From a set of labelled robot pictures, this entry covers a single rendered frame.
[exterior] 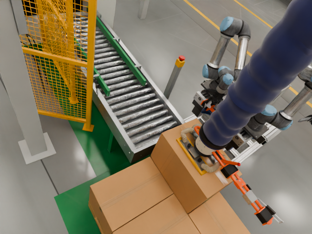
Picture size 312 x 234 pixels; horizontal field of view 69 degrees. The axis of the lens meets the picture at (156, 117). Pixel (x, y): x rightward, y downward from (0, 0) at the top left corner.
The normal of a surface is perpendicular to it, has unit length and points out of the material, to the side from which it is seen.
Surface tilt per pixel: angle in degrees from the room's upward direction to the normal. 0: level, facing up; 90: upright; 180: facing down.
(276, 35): 80
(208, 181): 0
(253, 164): 0
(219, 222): 0
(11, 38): 90
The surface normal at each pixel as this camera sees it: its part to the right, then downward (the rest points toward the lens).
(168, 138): 0.25, -0.59
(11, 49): 0.54, 0.74
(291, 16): -0.99, 0.06
